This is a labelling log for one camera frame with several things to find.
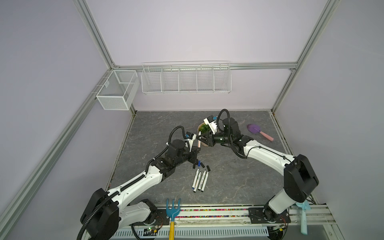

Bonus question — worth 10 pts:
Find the white whiteboard marker blue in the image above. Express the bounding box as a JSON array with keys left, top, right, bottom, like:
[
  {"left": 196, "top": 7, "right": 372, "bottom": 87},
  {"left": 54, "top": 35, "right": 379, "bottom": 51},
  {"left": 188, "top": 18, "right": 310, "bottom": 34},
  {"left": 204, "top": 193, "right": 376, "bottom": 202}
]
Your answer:
[{"left": 192, "top": 169, "right": 200, "bottom": 190}]

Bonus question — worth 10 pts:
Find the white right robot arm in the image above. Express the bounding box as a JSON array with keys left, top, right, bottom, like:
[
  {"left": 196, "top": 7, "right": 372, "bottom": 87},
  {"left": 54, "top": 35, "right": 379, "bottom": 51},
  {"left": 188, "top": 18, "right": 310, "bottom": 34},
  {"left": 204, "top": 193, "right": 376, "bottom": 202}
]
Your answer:
[{"left": 197, "top": 115, "right": 319, "bottom": 223}]

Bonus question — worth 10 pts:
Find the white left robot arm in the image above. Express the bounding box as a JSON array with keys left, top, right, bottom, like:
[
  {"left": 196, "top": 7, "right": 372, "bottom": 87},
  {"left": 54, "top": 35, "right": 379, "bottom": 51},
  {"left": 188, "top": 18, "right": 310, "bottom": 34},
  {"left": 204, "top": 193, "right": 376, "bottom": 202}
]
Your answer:
[{"left": 77, "top": 126, "right": 201, "bottom": 240}]

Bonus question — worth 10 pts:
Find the beige pot with green plant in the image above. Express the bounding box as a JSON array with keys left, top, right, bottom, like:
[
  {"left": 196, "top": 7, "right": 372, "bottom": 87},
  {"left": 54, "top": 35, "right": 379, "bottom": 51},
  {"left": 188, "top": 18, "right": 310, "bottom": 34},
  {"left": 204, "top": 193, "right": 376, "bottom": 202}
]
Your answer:
[{"left": 198, "top": 123, "right": 212, "bottom": 136}]

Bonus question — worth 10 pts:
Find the white mesh box basket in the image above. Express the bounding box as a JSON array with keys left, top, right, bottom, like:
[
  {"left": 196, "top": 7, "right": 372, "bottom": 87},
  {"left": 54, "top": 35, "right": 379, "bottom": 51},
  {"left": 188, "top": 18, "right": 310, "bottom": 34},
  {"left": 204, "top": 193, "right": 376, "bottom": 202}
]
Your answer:
[{"left": 96, "top": 70, "right": 140, "bottom": 111}]

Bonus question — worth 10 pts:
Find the light blue trowel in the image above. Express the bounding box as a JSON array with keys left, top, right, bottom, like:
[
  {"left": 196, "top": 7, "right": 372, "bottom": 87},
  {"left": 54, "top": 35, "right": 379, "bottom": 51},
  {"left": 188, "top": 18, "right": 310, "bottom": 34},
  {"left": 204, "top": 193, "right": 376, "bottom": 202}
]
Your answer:
[{"left": 296, "top": 200, "right": 311, "bottom": 235}]

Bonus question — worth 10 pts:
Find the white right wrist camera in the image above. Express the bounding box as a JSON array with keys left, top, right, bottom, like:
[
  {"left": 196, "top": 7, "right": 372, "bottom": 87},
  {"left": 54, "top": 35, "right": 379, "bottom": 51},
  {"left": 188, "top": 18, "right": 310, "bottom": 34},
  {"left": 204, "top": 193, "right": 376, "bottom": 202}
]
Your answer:
[{"left": 204, "top": 116, "right": 218, "bottom": 135}]

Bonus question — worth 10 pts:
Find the purple trowel pink handle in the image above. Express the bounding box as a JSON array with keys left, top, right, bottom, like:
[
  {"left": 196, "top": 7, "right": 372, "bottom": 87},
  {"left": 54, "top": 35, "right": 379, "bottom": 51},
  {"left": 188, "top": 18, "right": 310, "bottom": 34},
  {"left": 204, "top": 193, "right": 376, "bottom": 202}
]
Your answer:
[{"left": 247, "top": 124, "right": 274, "bottom": 142}]

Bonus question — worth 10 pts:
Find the blue rake yellow handle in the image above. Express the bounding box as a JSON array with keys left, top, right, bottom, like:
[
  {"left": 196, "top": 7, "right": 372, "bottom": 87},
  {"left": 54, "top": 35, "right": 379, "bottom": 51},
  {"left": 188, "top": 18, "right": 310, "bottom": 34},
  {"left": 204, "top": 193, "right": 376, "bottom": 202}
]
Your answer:
[{"left": 166, "top": 199, "right": 181, "bottom": 240}]

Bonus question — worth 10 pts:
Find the white wire wall shelf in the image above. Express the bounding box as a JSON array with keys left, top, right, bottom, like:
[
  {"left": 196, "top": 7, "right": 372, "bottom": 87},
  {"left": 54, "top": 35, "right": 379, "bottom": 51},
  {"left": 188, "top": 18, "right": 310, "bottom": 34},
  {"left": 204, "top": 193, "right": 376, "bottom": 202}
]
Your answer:
[{"left": 141, "top": 61, "right": 232, "bottom": 94}]

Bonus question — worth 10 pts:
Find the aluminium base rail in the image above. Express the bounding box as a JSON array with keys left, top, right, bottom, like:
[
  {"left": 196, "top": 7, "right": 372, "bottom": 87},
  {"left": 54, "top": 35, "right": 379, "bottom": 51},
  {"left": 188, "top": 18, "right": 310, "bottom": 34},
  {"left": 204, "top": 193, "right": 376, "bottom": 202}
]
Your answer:
[{"left": 109, "top": 205, "right": 344, "bottom": 240}]

